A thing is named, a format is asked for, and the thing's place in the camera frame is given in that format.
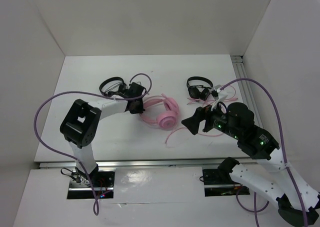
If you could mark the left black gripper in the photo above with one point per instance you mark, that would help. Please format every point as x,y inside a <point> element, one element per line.
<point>139,110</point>

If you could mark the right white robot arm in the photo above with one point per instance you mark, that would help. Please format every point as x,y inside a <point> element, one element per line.
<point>296,201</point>

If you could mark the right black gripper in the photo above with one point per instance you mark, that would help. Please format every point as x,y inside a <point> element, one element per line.
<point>191,123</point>

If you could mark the aluminium side rail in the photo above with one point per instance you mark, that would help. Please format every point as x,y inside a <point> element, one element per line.
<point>245,88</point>

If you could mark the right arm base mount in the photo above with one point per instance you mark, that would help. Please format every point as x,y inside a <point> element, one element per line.
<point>216,186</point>

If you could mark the aluminium front rail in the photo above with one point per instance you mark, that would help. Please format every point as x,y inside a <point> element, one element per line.
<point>148,163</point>

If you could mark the pink headphones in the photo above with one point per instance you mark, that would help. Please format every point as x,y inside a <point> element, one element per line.
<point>160,111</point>

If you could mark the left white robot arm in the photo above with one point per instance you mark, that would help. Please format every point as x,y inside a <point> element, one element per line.
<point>80,125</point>

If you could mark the left black headphones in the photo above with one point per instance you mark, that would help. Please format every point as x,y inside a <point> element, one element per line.
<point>113,86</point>

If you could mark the right black headphones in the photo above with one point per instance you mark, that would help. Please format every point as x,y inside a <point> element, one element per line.
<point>199,91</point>

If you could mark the black headphones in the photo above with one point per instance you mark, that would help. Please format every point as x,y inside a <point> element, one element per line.
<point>113,86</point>
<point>199,91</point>

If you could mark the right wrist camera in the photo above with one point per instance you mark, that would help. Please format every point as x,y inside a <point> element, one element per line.
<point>218,94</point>

